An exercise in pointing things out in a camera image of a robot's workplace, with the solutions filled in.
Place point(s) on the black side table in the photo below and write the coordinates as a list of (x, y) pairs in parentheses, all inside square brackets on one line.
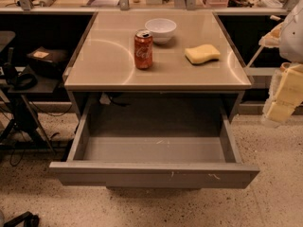
[(24, 116)]

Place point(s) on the red cola can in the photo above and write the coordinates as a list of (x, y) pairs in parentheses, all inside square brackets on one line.
[(143, 40)]

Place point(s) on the black headphones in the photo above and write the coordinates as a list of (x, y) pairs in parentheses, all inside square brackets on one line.
[(23, 81)]

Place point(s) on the grey drawer cabinet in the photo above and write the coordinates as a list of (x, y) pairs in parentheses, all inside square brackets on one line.
[(105, 70)]

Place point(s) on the grey low shelf right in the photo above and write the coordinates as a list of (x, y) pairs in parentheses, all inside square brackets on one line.
[(260, 77)]

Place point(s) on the grey top drawer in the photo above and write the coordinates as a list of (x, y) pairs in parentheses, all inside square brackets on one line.
[(155, 141)]

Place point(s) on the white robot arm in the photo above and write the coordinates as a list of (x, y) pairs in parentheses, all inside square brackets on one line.
[(291, 36)]

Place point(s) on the white bowl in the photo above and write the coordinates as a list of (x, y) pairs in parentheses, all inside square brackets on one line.
[(162, 29)]

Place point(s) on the black bag on side table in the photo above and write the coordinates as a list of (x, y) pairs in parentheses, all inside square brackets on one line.
[(49, 63)]

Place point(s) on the roll of tape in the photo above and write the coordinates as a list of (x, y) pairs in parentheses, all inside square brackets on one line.
[(284, 66)]

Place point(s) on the black object on floor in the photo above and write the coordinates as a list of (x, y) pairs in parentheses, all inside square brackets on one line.
[(27, 219)]

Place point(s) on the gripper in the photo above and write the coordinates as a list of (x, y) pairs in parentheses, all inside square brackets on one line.
[(293, 40)]

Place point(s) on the yellow sponge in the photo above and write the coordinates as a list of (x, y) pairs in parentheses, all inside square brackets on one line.
[(202, 53)]

